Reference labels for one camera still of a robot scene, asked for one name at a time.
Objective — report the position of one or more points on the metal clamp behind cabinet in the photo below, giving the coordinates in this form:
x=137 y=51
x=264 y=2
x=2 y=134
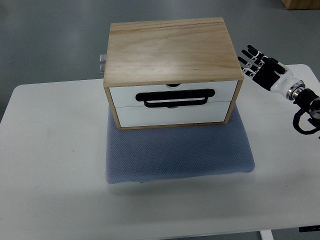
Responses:
x=102 y=61

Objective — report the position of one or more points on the white table leg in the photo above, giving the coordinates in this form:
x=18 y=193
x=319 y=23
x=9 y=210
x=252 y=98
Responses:
x=266 y=235

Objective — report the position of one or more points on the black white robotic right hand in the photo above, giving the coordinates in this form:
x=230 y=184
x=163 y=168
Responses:
x=269 y=73

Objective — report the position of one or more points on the wooden drawer cabinet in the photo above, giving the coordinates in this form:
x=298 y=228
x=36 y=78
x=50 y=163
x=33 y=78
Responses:
x=170 y=52

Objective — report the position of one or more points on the black drawer handle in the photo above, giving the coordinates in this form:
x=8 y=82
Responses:
x=175 y=98

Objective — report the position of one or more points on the cardboard box corner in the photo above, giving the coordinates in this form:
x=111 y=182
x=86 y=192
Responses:
x=301 y=4

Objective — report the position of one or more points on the black table bracket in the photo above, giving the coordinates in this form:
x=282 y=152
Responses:
x=305 y=229

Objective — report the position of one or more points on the blue grey mesh cushion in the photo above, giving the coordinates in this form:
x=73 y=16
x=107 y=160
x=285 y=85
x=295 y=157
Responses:
x=145 y=155

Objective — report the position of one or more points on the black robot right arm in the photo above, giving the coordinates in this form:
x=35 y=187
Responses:
x=309 y=103

